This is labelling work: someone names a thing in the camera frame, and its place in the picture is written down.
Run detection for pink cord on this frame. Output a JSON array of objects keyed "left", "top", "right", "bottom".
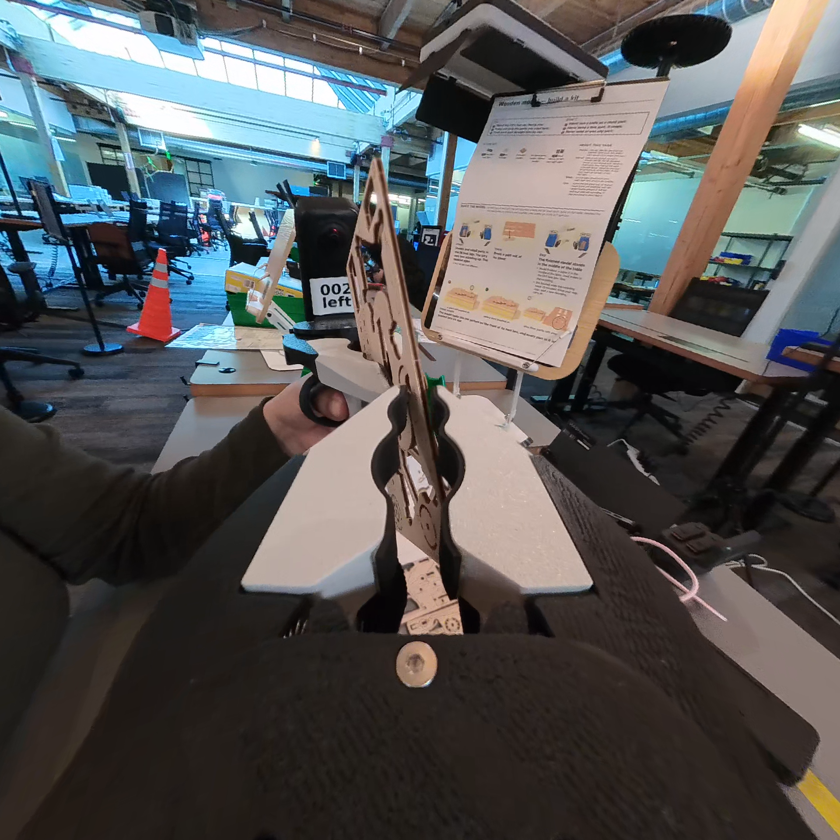
[{"left": 630, "top": 535, "right": 729, "bottom": 623}]

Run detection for person's left hand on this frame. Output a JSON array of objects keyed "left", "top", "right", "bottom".
[{"left": 262, "top": 379, "right": 352, "bottom": 457}]

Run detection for row of black office chairs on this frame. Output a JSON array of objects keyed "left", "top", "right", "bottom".
[{"left": 85, "top": 197, "right": 270, "bottom": 309}]

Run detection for black clamp device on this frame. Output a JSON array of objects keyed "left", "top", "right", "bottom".
[{"left": 659, "top": 521, "right": 763, "bottom": 573}]

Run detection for overhead white panel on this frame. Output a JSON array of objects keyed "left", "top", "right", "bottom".
[{"left": 400, "top": 0, "right": 609, "bottom": 93}]

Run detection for small wooden parts sheet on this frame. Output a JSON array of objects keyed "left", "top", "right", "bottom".
[{"left": 397, "top": 558, "right": 464, "bottom": 635}]

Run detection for black overhead box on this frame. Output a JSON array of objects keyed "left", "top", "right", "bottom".
[{"left": 415, "top": 73, "right": 501, "bottom": 144}]

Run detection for metal shelf with bins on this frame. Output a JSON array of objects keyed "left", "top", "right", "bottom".
[{"left": 709, "top": 231, "right": 796, "bottom": 290}]

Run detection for black floor stand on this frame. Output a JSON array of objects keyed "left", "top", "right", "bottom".
[{"left": 26, "top": 178, "right": 126, "bottom": 357}]

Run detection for black floor lamp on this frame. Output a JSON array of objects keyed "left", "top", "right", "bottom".
[{"left": 604, "top": 14, "right": 734, "bottom": 263}]

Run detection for white cable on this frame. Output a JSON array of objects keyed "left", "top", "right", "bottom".
[{"left": 722, "top": 554, "right": 829, "bottom": 599}]

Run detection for black flat pad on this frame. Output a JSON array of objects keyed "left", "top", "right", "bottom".
[{"left": 715, "top": 630, "right": 823, "bottom": 786}]

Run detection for blue parts bin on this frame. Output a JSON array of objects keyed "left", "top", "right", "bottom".
[{"left": 766, "top": 327, "right": 833, "bottom": 365}]

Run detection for skylight windows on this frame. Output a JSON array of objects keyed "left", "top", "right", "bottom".
[{"left": 46, "top": 13, "right": 388, "bottom": 109}]

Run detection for pale patterned flat sheet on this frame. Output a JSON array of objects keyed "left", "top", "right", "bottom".
[{"left": 167, "top": 325, "right": 283, "bottom": 371}]

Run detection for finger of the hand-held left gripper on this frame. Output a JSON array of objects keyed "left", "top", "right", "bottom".
[{"left": 308, "top": 341, "right": 398, "bottom": 404}]

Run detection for black office chair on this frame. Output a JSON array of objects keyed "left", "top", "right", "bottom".
[{"left": 0, "top": 262, "right": 86, "bottom": 424}]

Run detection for instruction sheet on clipboard stand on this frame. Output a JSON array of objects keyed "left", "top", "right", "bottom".
[{"left": 420, "top": 77, "right": 672, "bottom": 382}]

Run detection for orange traffic cone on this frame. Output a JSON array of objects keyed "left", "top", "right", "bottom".
[{"left": 126, "top": 247, "right": 183, "bottom": 343}]

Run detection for printed instruction sheet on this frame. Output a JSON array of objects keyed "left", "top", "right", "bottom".
[{"left": 427, "top": 79, "right": 670, "bottom": 368}]

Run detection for plain wooden post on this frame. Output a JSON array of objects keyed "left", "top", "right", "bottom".
[{"left": 646, "top": 0, "right": 829, "bottom": 316}]

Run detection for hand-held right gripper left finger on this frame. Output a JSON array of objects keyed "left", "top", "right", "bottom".
[{"left": 241, "top": 386, "right": 411, "bottom": 634}]

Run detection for dark screen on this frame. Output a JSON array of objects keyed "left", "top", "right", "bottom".
[{"left": 669, "top": 279, "right": 770, "bottom": 339}]

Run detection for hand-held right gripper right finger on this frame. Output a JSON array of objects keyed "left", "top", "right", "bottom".
[{"left": 433, "top": 387, "right": 595, "bottom": 634}]

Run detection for yellow green cardboard box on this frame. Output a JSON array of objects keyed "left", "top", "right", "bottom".
[{"left": 225, "top": 262, "right": 309, "bottom": 329}]

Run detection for thin wooden board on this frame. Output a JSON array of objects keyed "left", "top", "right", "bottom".
[{"left": 246, "top": 209, "right": 298, "bottom": 324}]

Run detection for person's left forearm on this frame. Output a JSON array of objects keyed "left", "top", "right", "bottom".
[{"left": 0, "top": 397, "right": 290, "bottom": 585}]

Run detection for large wooden parts sheet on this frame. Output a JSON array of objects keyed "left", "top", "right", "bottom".
[{"left": 346, "top": 156, "right": 463, "bottom": 572}]

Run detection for white power strip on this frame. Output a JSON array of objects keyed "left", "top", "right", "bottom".
[{"left": 616, "top": 438, "right": 662, "bottom": 485}]

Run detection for white top desk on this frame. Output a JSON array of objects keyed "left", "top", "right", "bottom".
[{"left": 594, "top": 305, "right": 840, "bottom": 526}]

